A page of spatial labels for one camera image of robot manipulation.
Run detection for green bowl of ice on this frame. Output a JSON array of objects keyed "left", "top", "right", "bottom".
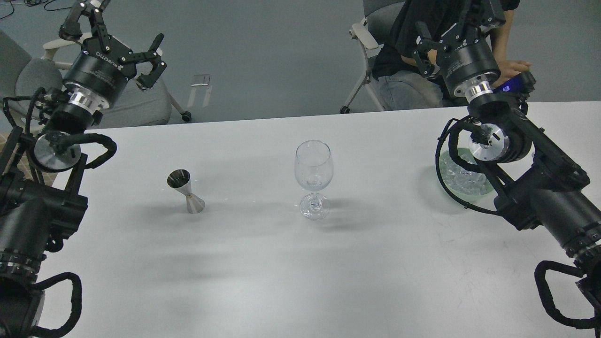
[{"left": 438, "top": 150, "right": 494, "bottom": 202}]

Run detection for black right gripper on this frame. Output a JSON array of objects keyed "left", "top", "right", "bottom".
[{"left": 413, "top": 0, "right": 505, "bottom": 98}]

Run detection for grey office chair right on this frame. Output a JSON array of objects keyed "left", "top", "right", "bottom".
[{"left": 339, "top": 0, "right": 404, "bottom": 114}]

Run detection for clear wine glass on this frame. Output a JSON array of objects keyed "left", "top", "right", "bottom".
[{"left": 294, "top": 140, "right": 333, "bottom": 220}]

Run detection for person in black shirt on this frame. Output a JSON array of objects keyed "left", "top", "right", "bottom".
[{"left": 372, "top": 0, "right": 533, "bottom": 111}]

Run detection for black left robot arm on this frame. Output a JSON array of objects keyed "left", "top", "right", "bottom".
[{"left": 1, "top": 0, "right": 167, "bottom": 338}]

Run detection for grey office chair left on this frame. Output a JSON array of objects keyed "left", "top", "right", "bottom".
[{"left": 1, "top": 32, "right": 191, "bottom": 133}]

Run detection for grey office chair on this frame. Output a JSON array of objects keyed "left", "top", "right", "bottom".
[
  {"left": 339, "top": 0, "right": 404, "bottom": 114},
  {"left": 1, "top": 32, "right": 191, "bottom": 133}
]

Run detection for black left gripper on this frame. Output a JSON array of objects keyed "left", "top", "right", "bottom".
[{"left": 59, "top": 0, "right": 167, "bottom": 110}]

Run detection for steel double jigger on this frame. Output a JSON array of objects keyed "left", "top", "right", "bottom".
[{"left": 167, "top": 169, "right": 206, "bottom": 214}]

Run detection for metal floor plate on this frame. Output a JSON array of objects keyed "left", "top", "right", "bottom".
[{"left": 186, "top": 73, "right": 213, "bottom": 108}]

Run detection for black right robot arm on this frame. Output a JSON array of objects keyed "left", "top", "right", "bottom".
[{"left": 413, "top": 0, "right": 601, "bottom": 337}]

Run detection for black floor cables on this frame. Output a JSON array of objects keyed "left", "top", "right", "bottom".
[{"left": 0, "top": 0, "right": 76, "bottom": 20}]

